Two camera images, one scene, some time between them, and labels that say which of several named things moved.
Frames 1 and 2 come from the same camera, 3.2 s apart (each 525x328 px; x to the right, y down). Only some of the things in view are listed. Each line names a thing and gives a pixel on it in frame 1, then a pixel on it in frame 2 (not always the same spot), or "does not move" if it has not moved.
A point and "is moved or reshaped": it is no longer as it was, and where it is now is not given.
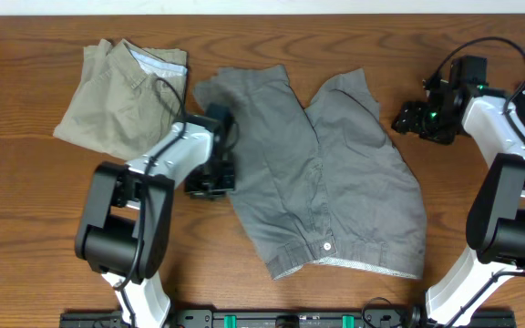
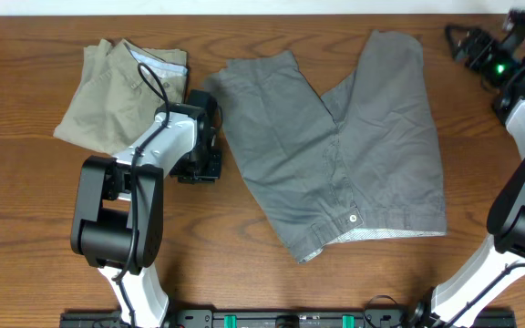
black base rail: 289,318 does not move
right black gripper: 410,117 -> 478,40
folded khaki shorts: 127,98 does not move
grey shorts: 322,182 is moved or reshaped
